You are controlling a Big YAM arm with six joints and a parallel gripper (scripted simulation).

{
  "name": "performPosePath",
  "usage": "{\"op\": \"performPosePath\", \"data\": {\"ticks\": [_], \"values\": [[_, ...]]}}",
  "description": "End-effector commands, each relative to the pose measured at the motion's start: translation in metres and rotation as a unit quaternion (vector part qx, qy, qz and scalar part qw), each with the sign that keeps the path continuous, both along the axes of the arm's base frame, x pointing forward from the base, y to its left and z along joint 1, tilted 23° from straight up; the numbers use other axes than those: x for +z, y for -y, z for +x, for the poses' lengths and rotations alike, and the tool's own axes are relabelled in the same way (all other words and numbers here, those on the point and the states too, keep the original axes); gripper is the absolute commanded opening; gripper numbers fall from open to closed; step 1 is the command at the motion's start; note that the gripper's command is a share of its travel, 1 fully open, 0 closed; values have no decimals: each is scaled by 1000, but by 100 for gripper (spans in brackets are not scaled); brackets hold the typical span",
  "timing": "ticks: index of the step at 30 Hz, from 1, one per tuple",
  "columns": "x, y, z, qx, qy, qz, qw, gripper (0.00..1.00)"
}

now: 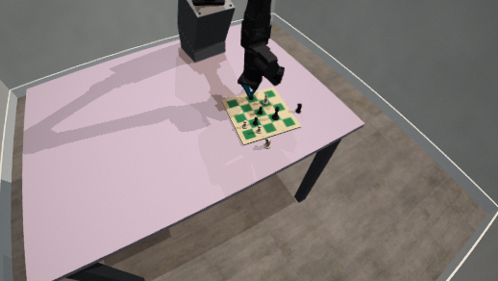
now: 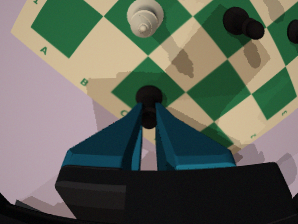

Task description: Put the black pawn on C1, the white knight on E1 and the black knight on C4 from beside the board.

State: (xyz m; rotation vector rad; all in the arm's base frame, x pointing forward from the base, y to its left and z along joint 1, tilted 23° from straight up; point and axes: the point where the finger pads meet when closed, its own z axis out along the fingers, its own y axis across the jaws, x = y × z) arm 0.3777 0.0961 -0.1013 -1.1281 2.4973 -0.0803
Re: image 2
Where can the white chess piece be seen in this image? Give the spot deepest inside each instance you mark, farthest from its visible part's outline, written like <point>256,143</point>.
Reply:
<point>143,23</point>

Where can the black pawn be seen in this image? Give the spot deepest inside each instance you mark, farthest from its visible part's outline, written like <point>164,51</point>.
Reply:
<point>236,21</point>
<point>292,31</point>
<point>149,95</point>

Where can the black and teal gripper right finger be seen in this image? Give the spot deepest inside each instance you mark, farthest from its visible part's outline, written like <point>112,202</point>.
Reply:
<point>185,148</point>

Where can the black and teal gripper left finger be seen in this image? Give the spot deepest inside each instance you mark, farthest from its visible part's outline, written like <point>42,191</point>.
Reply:
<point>112,146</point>

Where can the green and cream chessboard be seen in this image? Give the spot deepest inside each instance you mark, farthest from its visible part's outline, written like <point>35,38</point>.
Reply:
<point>229,87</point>

